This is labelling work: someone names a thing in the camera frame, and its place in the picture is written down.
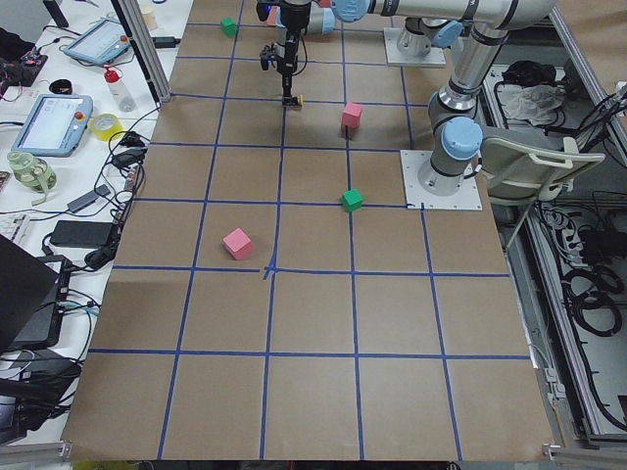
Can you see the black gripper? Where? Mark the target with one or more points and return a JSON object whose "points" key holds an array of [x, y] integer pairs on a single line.
{"points": [[290, 53]]}

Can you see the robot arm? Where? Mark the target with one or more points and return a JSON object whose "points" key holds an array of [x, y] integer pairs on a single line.
{"points": [[492, 21], [441, 33]]}

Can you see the pink cube near arm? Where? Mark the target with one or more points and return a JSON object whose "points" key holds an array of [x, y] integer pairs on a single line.
{"points": [[238, 244]]}

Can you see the green cube near arm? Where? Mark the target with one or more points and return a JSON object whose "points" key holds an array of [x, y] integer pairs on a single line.
{"points": [[229, 26]]}

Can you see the pink cube centre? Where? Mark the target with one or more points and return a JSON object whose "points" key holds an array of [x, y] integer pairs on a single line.
{"points": [[352, 115]]}

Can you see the pink plastic bin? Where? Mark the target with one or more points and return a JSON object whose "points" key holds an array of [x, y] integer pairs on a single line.
{"points": [[321, 4]]}

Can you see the green cube near left side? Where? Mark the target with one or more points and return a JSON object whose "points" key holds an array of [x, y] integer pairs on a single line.
{"points": [[352, 200]]}

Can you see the black power adapter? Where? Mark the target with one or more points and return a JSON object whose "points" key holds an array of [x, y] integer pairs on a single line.
{"points": [[165, 42]]}

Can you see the red cap squeeze bottle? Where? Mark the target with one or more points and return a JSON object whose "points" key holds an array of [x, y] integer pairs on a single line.
{"points": [[118, 90]]}

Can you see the yellow tape roll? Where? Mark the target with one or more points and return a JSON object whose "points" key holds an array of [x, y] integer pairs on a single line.
{"points": [[106, 127]]}

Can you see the far teach pendant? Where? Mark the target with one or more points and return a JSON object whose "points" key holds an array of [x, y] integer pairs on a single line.
{"points": [[99, 45]]}

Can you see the teach pendant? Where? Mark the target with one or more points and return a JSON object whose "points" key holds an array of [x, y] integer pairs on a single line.
{"points": [[55, 125], [99, 45]]}

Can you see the black round dish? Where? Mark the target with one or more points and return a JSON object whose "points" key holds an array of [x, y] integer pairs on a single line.
{"points": [[61, 87]]}

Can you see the near teach pendant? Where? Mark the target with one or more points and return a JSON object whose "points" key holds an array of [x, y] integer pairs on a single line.
{"points": [[55, 125]]}

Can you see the grey office chair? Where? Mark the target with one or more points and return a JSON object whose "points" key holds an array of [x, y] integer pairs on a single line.
{"points": [[522, 168]]}

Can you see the black power brick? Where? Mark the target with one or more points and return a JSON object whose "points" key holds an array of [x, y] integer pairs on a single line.
{"points": [[81, 234]]}

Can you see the black laptop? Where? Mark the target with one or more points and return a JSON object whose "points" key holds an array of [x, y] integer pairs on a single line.
{"points": [[32, 290]]}

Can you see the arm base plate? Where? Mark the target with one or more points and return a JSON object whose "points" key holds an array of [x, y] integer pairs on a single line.
{"points": [[408, 49], [426, 189]]}

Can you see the aluminium frame post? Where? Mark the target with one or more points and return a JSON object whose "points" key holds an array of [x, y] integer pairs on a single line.
{"points": [[129, 15]]}

